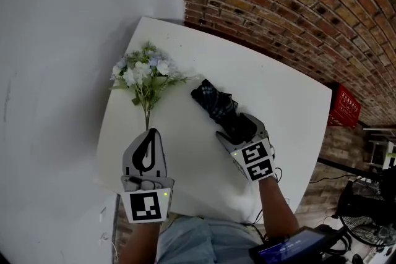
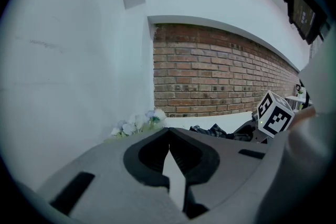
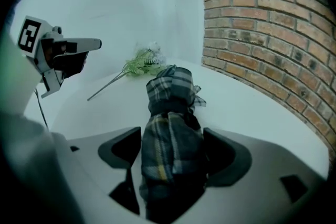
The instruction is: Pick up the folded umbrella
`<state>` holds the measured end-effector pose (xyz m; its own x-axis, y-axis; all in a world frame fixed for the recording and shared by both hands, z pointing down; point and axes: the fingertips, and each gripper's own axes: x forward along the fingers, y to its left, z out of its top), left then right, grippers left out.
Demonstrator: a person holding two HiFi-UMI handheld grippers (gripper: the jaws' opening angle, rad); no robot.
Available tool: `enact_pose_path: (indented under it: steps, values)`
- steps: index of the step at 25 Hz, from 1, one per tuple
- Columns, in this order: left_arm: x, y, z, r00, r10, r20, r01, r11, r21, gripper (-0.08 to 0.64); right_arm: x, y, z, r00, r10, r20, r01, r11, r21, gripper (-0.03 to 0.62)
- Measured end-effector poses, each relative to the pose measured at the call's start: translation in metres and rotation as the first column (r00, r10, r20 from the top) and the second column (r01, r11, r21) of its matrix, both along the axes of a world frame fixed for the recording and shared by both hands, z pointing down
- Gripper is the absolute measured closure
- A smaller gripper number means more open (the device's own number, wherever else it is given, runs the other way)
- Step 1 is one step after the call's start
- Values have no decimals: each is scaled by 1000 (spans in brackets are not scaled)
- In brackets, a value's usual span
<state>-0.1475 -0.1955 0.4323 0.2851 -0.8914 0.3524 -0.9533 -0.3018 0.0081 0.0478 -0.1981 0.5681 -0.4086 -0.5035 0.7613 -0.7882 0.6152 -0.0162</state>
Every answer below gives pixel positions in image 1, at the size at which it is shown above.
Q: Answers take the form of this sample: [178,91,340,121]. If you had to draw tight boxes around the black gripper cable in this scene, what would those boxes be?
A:
[247,167,283,242]

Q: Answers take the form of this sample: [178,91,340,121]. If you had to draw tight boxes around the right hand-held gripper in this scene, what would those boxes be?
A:
[215,113,277,182]

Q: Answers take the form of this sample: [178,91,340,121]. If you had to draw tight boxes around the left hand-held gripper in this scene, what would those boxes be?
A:
[119,128,176,224]

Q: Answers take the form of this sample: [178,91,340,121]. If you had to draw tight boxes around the red fire extinguisher box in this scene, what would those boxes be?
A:
[327,83,362,130]

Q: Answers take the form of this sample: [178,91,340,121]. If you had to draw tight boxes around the artificial white flower bouquet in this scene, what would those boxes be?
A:
[108,41,200,130]

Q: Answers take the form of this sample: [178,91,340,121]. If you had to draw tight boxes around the white wall cable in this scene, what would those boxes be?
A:
[108,239,120,264]

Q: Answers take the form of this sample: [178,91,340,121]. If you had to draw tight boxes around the person's right forearm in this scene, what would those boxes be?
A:
[257,176,300,241]

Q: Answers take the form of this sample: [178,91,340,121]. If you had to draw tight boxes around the dark plaid umbrella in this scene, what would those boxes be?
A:
[190,79,257,146]

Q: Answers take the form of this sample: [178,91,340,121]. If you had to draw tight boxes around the white table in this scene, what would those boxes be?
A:
[94,17,334,225]

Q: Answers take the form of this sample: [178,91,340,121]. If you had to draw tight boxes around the black fan power cable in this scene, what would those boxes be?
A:
[309,174,356,185]

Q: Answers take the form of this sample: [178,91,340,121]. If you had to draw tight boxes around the person's light blue shorts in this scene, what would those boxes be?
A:
[156,216,264,264]

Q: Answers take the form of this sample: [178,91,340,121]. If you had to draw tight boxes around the black wrist-mounted screen device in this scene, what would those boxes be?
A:
[249,225,350,264]

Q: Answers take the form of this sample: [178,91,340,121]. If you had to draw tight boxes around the person's left forearm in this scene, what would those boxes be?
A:
[119,221,161,264]

